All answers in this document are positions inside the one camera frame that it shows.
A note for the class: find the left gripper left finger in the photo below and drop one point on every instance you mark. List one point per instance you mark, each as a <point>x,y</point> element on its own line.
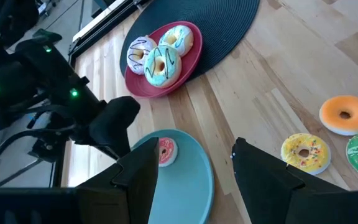
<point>126,193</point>

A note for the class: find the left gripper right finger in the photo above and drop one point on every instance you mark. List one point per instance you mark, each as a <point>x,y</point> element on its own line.
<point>266,186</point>

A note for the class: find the small yellow sprinkled donut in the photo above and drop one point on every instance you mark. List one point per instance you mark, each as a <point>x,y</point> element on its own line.
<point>319,158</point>

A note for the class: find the small red sprinkled donut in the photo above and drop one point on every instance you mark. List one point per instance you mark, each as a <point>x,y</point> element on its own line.
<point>170,152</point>

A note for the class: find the teal donut black drizzle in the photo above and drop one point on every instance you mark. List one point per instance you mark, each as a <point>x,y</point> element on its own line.
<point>169,74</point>

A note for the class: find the lilac donut black drizzle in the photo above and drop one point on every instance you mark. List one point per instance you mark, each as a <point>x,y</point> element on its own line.
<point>145,43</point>

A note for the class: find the orange iced donut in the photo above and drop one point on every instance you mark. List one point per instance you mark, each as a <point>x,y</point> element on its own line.
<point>331,112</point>

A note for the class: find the white donut blue drizzle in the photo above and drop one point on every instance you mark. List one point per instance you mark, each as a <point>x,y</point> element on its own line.
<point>185,40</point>

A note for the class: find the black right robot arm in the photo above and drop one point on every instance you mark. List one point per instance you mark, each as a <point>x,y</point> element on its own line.
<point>17,77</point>

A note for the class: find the red round plate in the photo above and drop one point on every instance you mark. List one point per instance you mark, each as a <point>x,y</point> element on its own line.
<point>141,88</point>

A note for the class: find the teal round plate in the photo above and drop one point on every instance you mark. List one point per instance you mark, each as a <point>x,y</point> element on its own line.
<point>185,186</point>

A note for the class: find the black round woven placemat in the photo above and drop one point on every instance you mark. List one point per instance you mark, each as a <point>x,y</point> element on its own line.
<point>222,25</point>

